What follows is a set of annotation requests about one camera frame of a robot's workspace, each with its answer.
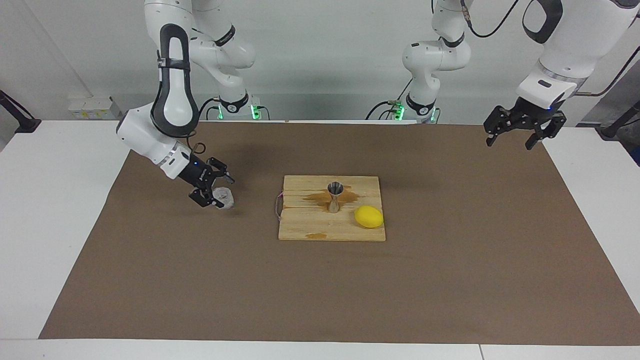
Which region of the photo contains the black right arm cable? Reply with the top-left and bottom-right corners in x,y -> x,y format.
186,96 -> 222,156

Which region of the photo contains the black base cable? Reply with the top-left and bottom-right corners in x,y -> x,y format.
364,76 -> 416,121

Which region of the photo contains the brown table mat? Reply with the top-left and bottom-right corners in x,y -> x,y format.
38,120 -> 640,347

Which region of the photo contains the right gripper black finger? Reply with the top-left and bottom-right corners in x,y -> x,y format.
188,184 -> 225,209
206,156 -> 236,185

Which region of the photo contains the clear glass cup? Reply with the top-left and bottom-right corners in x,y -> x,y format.
211,186 -> 236,210

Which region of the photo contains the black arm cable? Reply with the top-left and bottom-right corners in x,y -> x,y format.
460,0 -> 640,98
186,96 -> 222,156

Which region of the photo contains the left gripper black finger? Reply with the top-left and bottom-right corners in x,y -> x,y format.
524,110 -> 568,151
483,104 -> 521,148

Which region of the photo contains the yellow lemon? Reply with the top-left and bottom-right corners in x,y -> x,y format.
353,204 -> 385,230

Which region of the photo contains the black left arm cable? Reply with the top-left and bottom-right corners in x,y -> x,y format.
460,0 -> 640,98

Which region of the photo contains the black clamp stand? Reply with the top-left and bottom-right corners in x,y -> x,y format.
599,99 -> 640,140
0,89 -> 42,134

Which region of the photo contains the steel double jigger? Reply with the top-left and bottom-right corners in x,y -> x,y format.
326,181 -> 345,215

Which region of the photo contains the wooden cutting board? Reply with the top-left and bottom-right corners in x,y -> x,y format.
273,174 -> 387,243

